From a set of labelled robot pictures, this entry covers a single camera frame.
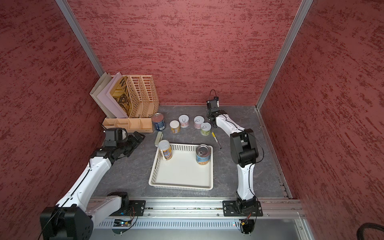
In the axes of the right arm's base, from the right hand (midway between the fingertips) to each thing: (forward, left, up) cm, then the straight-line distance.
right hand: (214, 113), depth 101 cm
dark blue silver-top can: (-3, +39, -1) cm, 39 cm away
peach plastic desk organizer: (+20, +52, +4) cm, 56 cm away
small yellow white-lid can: (-7, +27, -5) cm, 29 cm away
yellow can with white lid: (-26, +31, +4) cm, 40 cm away
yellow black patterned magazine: (+10, +64, +11) cm, 65 cm away
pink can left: (-1, +21, -5) cm, 22 cm away
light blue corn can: (-30, +9, -1) cm, 31 cm away
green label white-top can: (-8, +6, -6) cm, 12 cm away
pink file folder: (0, +67, +17) cm, 69 cm away
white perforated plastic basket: (-36, +22, -11) cm, 43 cm away
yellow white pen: (-11, 0, -12) cm, 16 cm away
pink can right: (-2, +11, -5) cm, 13 cm away
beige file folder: (+16, +71, +20) cm, 76 cm away
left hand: (-25, +44, +4) cm, 51 cm away
